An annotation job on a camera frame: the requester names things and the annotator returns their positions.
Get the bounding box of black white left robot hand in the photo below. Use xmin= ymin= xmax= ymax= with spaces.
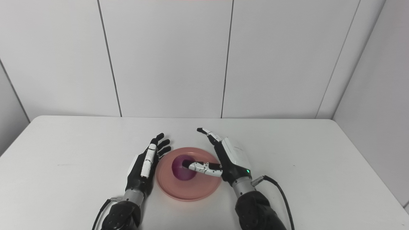
xmin=125 ymin=133 xmax=171 ymax=197

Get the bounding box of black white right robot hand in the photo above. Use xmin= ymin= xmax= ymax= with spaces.
xmin=182 ymin=127 xmax=252 ymax=186

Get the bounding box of purple red onion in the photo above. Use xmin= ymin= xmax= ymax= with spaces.
xmin=172 ymin=155 xmax=197 ymax=181

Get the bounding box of pink round plate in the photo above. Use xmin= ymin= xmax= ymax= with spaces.
xmin=156 ymin=147 xmax=223 ymax=202

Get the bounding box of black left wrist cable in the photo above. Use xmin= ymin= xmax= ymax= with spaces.
xmin=92 ymin=197 xmax=123 ymax=230

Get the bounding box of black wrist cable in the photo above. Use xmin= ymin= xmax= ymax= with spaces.
xmin=251 ymin=175 xmax=295 ymax=230
xmin=92 ymin=197 xmax=123 ymax=230

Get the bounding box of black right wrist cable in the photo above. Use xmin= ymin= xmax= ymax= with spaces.
xmin=251 ymin=175 xmax=295 ymax=230

